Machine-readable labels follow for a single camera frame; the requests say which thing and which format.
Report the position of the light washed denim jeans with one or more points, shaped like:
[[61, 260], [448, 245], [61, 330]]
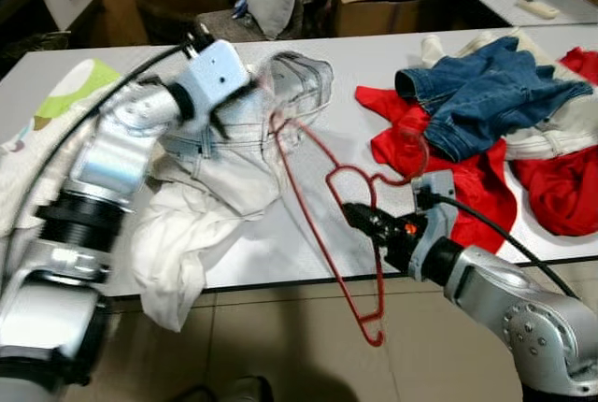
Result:
[[234, 168]]

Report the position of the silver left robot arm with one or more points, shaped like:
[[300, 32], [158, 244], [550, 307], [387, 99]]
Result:
[[112, 159]]

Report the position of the brown cardboard box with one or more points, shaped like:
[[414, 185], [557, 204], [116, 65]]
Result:
[[374, 14]]

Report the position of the white garment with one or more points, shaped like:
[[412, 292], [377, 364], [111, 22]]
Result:
[[177, 243]]

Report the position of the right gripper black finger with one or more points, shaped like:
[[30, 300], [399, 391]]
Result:
[[366, 227], [366, 211]]

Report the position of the dark blue denim garment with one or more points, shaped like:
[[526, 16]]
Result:
[[486, 93]]

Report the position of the red garment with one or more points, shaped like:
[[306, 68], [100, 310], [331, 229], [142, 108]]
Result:
[[467, 196], [581, 65], [561, 192]]

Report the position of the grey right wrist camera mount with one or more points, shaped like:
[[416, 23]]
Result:
[[434, 201]]

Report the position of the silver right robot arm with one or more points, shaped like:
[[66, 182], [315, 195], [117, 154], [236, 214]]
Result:
[[523, 308]]

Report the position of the green and white cloth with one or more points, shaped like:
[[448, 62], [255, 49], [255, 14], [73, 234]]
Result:
[[75, 93]]

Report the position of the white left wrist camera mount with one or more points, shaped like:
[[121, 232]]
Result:
[[215, 70]]

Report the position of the white remote control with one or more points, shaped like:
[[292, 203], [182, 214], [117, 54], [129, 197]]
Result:
[[537, 8]]

